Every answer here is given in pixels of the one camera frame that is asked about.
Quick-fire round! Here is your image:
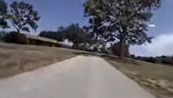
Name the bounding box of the row of dark trees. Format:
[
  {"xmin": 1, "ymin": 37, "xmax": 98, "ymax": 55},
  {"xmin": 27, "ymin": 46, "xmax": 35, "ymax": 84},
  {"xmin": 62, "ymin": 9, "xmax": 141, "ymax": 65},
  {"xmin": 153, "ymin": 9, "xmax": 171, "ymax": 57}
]
[{"xmin": 37, "ymin": 17, "xmax": 119, "ymax": 57}]

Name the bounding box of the pale concrete path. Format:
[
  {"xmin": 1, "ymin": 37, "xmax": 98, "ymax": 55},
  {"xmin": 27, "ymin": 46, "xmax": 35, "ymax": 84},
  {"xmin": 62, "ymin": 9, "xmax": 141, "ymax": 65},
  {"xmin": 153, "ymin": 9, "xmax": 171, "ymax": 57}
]
[{"xmin": 0, "ymin": 39, "xmax": 173, "ymax": 98}]

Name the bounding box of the low building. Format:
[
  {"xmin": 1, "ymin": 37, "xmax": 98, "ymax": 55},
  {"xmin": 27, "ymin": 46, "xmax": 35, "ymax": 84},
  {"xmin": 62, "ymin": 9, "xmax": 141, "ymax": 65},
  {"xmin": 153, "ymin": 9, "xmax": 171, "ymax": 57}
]
[{"xmin": 20, "ymin": 32, "xmax": 64, "ymax": 51}]

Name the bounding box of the large dense tree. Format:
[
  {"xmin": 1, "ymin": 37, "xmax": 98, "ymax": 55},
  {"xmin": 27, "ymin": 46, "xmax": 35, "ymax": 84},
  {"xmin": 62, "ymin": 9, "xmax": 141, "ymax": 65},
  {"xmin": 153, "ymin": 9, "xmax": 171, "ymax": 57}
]
[{"xmin": 75, "ymin": 0, "xmax": 163, "ymax": 65}]

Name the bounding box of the dark round bush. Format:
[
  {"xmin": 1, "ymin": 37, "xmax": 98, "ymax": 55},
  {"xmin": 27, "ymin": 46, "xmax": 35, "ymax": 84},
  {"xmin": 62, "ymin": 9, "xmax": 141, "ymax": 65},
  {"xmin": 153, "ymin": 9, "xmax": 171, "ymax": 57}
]
[{"xmin": 4, "ymin": 30, "xmax": 31, "ymax": 46}]

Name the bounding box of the slender open-crowned tree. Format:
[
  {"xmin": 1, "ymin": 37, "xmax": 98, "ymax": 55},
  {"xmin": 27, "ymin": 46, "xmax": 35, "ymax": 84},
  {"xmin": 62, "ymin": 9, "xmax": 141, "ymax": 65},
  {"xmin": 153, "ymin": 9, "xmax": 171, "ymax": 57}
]
[{"xmin": 4, "ymin": 0, "xmax": 44, "ymax": 39}]

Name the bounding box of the dry grass verge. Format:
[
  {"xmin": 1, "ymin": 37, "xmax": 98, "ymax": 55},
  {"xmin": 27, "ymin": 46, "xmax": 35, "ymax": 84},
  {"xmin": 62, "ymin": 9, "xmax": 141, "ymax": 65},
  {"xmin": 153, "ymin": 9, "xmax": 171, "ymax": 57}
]
[{"xmin": 95, "ymin": 53, "xmax": 173, "ymax": 98}]

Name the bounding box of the distant line of bushes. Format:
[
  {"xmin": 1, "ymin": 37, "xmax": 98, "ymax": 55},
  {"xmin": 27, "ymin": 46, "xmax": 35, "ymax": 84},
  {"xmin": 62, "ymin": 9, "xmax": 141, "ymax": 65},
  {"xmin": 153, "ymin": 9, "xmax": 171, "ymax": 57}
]
[{"xmin": 127, "ymin": 43, "xmax": 173, "ymax": 67}]

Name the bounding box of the dry grass field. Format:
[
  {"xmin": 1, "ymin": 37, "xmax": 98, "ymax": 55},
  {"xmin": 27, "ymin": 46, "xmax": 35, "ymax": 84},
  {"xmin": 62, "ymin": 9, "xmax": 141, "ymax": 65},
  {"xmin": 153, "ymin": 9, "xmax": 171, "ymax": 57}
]
[{"xmin": 0, "ymin": 37, "xmax": 87, "ymax": 98}]

